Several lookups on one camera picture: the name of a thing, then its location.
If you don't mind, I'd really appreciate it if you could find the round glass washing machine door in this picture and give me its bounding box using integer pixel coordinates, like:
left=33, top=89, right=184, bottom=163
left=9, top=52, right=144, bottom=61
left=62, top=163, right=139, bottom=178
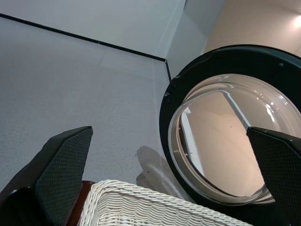
left=158, top=44, right=301, bottom=208

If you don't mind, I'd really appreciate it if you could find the pale woven basket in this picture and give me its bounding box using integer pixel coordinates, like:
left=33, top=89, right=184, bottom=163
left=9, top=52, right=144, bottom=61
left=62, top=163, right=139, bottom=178
left=78, top=179, right=250, bottom=226

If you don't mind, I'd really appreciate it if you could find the dark wooden stool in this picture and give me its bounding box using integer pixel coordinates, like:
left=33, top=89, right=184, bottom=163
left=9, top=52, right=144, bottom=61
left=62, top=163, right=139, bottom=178
left=65, top=180, right=95, bottom=226

